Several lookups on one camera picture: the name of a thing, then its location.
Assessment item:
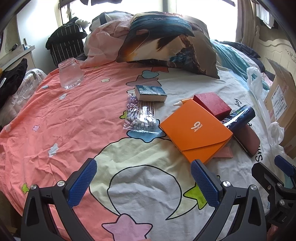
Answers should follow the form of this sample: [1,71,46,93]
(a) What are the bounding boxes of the pink tube with white cap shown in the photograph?
[173,99,193,107]

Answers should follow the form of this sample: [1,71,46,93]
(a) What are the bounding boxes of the small pink cloth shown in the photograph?
[262,72,275,87]

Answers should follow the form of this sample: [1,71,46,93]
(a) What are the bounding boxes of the red square box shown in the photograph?
[193,92,232,119]

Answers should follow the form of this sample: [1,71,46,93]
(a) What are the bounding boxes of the brown cardboard box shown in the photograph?
[264,57,296,159]

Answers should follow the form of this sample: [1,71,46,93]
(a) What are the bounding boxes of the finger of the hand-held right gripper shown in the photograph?
[274,155,296,178]
[251,162,285,194]

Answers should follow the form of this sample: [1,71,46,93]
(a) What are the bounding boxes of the black cloth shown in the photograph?
[0,58,28,109]

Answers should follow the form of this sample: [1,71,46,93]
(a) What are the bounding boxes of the beige curtain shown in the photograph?
[235,0,258,45]

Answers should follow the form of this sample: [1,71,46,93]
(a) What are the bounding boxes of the dark navy cloth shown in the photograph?
[218,41,275,80]

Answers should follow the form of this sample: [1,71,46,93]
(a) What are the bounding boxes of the pale pink quilt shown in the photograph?
[80,19,133,69]

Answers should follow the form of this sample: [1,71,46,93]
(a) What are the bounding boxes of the clear plastic bag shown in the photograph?
[0,68,48,127]

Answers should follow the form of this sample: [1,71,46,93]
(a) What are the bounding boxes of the cartoon star print bed sheet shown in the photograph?
[0,59,285,241]

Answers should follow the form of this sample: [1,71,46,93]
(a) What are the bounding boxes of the crumpled white plastic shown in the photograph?
[268,120,285,149]

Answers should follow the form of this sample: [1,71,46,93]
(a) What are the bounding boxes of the black striped bag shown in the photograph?
[46,17,88,67]

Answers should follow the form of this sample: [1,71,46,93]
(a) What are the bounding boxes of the white and dark bedding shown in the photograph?
[90,11,133,32]

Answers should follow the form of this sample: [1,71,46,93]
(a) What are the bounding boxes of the blue swirl print tissue pack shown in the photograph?
[134,85,167,102]

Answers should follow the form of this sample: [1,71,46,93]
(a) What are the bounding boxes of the pink paper card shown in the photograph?
[214,146,235,159]

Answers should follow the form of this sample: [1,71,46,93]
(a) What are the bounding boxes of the white side desk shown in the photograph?
[0,44,36,72]

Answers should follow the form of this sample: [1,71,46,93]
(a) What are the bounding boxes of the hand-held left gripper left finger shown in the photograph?
[21,158,97,241]

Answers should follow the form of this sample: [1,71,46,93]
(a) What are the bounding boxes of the bright window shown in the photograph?
[58,0,238,43]

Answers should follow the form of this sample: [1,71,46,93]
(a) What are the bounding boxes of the white plastic bag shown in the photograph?
[246,67,274,121]

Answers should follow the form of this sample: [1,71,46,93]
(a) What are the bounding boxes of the teal and white blanket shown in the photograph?
[209,39,271,91]

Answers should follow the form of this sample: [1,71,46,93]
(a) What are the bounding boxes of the clear cotton swab pack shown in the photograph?
[123,90,163,135]

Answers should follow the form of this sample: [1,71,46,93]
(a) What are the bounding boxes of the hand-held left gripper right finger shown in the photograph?
[190,159,266,241]

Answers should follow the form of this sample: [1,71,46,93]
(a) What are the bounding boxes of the orange box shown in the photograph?
[159,99,233,165]

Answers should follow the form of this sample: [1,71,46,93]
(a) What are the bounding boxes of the dark blue spray can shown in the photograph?
[220,105,256,132]

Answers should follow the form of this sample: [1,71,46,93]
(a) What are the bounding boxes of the brown red ribbed case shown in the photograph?
[232,123,260,158]

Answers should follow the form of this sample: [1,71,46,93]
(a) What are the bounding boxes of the printed blue brown pillow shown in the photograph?
[116,12,220,80]

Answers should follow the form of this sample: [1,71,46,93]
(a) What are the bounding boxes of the clear ribbed glass jar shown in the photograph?
[58,57,84,90]

